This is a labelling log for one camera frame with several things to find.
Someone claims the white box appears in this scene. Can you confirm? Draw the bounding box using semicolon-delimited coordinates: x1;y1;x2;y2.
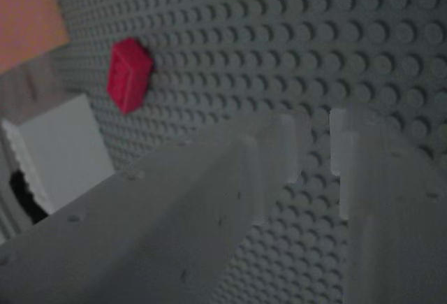
1;93;115;216

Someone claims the grey studded Lego baseplate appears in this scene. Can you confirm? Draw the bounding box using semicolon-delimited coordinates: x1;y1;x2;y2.
48;0;447;304

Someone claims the grey ribbed rail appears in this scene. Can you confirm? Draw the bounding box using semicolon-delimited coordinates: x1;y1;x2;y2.
0;132;35;245

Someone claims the orange flat panel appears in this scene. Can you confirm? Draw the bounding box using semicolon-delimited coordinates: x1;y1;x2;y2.
0;0;70;74

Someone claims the red Lego brick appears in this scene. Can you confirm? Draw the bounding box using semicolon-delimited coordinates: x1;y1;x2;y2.
106;37;155;115

